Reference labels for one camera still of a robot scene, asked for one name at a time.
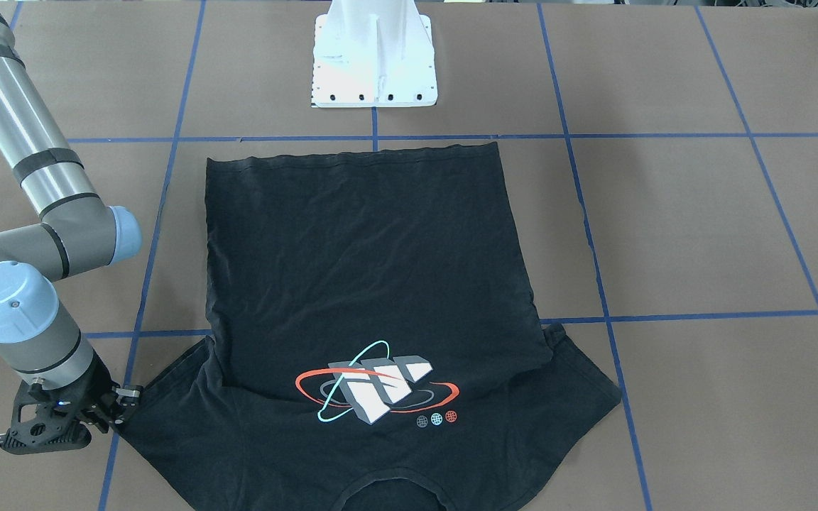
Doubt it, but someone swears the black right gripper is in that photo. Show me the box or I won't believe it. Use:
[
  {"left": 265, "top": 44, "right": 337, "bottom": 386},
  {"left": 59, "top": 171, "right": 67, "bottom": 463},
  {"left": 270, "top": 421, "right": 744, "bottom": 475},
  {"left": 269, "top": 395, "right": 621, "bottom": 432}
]
[{"left": 40, "top": 355, "right": 145, "bottom": 432}]

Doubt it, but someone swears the black graphic t-shirt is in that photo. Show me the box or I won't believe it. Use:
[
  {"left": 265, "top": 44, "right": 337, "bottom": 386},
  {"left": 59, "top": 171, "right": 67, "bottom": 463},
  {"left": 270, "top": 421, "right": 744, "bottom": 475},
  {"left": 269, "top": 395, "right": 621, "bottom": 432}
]
[{"left": 121, "top": 143, "right": 622, "bottom": 510}]

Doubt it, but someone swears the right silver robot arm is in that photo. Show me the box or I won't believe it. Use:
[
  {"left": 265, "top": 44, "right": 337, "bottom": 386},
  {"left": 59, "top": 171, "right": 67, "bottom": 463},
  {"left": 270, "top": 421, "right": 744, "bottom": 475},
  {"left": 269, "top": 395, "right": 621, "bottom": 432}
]
[{"left": 0, "top": 13, "right": 142, "bottom": 446}]

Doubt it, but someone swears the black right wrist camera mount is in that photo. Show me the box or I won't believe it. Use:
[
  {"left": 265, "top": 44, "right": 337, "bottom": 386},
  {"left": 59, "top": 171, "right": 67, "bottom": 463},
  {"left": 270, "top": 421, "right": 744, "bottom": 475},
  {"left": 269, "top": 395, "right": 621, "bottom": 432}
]
[{"left": 0, "top": 382, "right": 92, "bottom": 455}]

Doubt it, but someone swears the white pedestal column with base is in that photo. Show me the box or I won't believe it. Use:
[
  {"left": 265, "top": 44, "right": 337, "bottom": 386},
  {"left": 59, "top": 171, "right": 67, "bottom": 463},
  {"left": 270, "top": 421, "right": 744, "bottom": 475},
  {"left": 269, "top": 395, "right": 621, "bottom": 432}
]
[{"left": 310, "top": 1, "right": 438, "bottom": 108}]

